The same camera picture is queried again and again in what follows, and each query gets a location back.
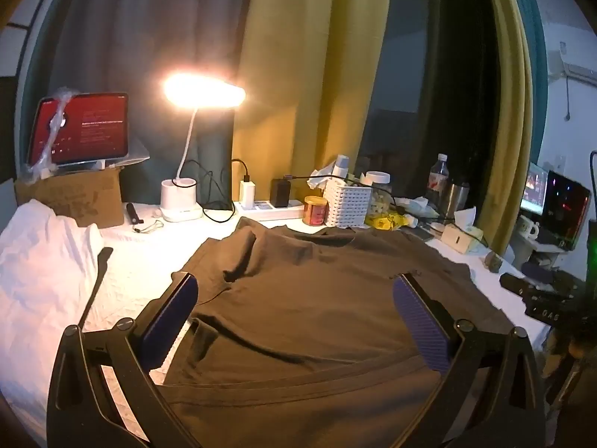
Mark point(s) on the computer monitor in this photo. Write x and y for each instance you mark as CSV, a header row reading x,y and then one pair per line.
x,y
534,189

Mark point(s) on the clear plastic bottle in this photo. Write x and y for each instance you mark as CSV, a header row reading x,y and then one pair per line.
x,y
437,182

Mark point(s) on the white air conditioner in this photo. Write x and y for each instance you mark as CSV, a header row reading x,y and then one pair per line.
x,y
576,67

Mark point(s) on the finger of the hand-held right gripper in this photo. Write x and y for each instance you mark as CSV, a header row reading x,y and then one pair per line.
x,y
510,282

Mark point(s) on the clear jar with white lid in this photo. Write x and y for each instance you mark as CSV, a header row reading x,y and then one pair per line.
x,y
378,178

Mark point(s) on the laptop with lit screen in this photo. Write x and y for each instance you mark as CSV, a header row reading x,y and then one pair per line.
x,y
566,210

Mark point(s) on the steel tumbler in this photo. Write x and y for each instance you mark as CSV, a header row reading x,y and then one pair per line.
x,y
454,198

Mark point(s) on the yellow curtain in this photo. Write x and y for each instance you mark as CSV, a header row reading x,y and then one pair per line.
x,y
510,126
303,79

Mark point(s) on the clear plastic wrap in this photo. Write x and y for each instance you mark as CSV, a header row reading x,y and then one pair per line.
x,y
58,112

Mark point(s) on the white mug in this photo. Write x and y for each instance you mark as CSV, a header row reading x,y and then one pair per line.
x,y
527,229

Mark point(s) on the white power strip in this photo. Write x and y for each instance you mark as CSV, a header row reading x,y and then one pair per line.
x,y
268,212

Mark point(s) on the white textured bed sheet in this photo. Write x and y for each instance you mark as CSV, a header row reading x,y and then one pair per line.
x,y
140,252

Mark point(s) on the white desk lamp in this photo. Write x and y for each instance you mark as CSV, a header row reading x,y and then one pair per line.
x,y
182,200

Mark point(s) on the crumpled white tissue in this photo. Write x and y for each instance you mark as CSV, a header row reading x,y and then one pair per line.
x,y
319,177

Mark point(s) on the beige tissue box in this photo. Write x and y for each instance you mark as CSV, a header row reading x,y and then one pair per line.
x,y
459,238

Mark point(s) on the white folded garment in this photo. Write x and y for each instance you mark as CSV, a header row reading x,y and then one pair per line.
x,y
42,261

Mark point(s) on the yellow snack packet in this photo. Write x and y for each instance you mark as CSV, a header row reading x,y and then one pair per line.
x,y
385,221

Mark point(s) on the stack of paper cups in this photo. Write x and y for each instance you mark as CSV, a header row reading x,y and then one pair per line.
x,y
341,165

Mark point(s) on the pale plastic packet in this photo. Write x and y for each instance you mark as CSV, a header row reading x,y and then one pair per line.
x,y
415,205

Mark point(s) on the dark grey curtain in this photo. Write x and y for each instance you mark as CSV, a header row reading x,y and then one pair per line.
x,y
116,32

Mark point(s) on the white perforated basket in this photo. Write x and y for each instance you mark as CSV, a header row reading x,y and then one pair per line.
x,y
347,205

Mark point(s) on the brown cardboard box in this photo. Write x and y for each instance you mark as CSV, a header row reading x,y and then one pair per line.
x,y
70,196

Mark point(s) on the dark smartphone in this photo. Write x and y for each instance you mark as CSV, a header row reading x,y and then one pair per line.
x,y
422,234

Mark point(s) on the white charger plug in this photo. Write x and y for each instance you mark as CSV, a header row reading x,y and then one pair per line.
x,y
247,193

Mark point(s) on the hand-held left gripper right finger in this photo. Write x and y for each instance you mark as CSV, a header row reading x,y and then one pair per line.
x,y
419,322

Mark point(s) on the black power adapter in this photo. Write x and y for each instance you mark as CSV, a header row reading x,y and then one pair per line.
x,y
281,193

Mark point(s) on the olive printed t-shirt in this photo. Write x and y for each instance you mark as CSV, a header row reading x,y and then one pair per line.
x,y
303,312

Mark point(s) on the red tin can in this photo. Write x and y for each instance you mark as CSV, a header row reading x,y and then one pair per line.
x,y
315,212

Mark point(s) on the tablet with red screen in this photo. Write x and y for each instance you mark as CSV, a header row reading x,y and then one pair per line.
x,y
88,126

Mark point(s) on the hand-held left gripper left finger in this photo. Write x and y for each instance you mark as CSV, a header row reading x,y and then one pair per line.
x,y
170,317

